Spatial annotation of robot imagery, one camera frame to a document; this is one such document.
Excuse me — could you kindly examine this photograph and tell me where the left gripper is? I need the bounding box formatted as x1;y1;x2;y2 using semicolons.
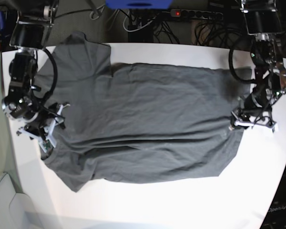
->
231;105;273;125

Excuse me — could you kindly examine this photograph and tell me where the black power strip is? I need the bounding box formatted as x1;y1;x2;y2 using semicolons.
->
170;9;224;21

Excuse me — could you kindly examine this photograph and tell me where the dark grey t-shirt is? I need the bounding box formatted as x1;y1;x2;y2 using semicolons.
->
41;32;250;192

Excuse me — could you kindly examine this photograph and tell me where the grey chair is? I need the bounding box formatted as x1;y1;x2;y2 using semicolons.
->
0;173;44;229

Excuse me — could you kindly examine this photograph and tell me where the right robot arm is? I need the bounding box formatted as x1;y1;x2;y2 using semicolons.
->
2;0;59;142

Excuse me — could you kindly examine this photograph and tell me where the white cable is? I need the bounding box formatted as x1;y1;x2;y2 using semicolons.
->
123;14;155;32

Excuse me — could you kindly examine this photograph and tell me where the blue box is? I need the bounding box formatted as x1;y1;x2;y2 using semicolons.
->
105;0;173;9

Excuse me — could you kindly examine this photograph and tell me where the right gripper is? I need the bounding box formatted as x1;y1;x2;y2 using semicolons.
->
25;108;62;141

